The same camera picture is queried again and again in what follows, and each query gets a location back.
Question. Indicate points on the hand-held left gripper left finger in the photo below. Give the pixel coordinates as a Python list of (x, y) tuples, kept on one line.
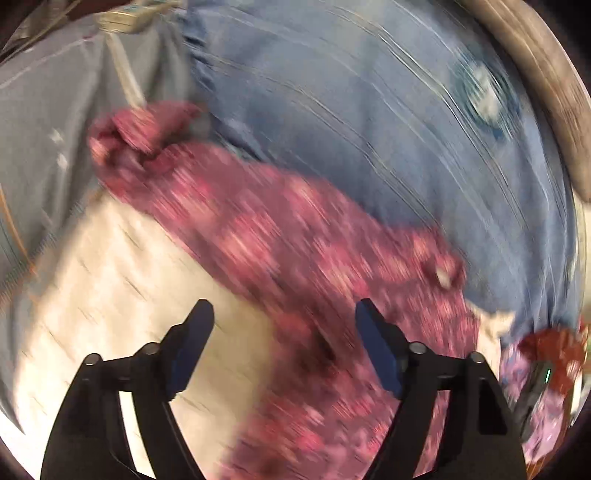
[(184, 357)]

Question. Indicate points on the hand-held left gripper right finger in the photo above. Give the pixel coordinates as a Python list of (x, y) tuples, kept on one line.
[(379, 344)]

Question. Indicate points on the pink floral purple garment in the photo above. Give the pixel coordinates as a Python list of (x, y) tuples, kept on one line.
[(277, 230)]

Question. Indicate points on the lilac blue-flower garment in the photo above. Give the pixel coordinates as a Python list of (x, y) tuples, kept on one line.
[(516, 369)]

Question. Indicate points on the dark red garment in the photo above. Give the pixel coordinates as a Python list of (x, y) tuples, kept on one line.
[(559, 345)]

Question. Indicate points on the cream leaf-print pillow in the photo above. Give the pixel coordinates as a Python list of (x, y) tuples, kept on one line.
[(115, 286)]

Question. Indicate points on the blue plaid blanket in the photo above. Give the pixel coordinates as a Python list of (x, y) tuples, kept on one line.
[(346, 115)]

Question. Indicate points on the grey-brown bed edge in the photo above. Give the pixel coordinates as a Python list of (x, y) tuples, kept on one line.
[(545, 69)]

